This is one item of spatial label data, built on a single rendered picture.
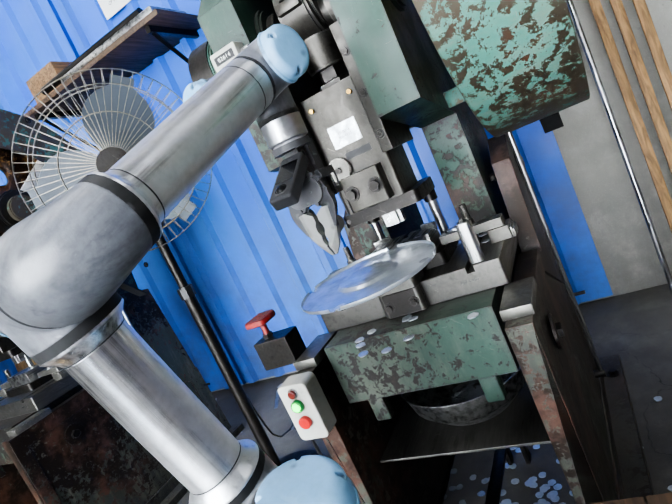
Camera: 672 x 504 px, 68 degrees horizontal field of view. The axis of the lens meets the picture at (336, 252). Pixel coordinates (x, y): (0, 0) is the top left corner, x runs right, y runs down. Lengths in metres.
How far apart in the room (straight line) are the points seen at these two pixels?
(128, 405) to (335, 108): 0.75
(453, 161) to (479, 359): 0.54
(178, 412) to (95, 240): 0.26
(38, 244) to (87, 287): 0.06
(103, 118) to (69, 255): 1.23
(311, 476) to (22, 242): 0.41
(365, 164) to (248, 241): 1.74
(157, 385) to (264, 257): 2.19
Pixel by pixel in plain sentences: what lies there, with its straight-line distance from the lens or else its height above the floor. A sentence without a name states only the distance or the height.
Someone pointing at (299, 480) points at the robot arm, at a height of 0.68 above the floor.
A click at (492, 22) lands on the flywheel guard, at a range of 0.81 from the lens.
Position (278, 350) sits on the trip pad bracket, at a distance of 1.18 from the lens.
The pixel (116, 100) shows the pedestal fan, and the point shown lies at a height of 1.47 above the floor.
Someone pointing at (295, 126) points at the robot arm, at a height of 1.09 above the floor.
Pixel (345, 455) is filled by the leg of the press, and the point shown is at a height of 0.41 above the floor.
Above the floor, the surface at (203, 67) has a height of 1.35.
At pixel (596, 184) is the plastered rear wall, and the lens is 2.34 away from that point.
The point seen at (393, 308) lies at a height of 0.67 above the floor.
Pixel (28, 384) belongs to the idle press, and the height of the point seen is 0.73.
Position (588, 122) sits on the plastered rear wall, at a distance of 2.30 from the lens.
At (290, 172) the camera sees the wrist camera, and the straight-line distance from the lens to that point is 0.84.
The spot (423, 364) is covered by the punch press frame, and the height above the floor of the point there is 0.56.
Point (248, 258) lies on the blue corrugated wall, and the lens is 2.86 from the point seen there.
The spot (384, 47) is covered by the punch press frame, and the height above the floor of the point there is 1.18.
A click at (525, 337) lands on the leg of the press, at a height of 0.60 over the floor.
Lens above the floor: 1.00
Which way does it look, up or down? 9 degrees down
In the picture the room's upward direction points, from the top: 25 degrees counter-clockwise
